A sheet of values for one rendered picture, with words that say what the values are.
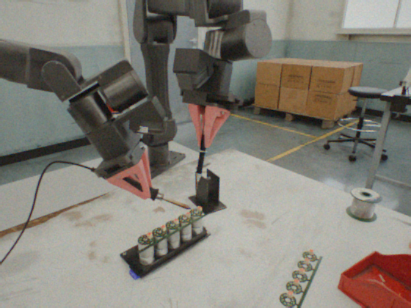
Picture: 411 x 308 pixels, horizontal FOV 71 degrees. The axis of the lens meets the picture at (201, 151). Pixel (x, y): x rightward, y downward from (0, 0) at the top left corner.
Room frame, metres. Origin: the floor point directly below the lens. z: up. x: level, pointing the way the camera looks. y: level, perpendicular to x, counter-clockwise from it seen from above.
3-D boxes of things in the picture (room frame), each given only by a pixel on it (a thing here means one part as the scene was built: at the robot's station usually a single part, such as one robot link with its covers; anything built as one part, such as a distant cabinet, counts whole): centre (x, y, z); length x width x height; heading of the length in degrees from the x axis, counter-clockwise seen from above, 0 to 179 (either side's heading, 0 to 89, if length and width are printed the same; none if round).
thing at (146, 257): (0.38, 0.09, 0.79); 0.02 x 0.02 x 0.05
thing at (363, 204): (0.54, -0.36, 0.78); 0.06 x 0.06 x 0.05
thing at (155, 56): (0.77, 0.11, 1.00); 0.07 x 0.06 x 0.33; 124
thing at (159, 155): (0.79, 0.13, 0.79); 0.20 x 0.07 x 0.08; 151
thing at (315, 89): (4.04, -1.44, 0.38); 1.20 x 0.80 x 0.73; 47
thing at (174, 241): (0.42, 0.05, 0.79); 0.02 x 0.02 x 0.05
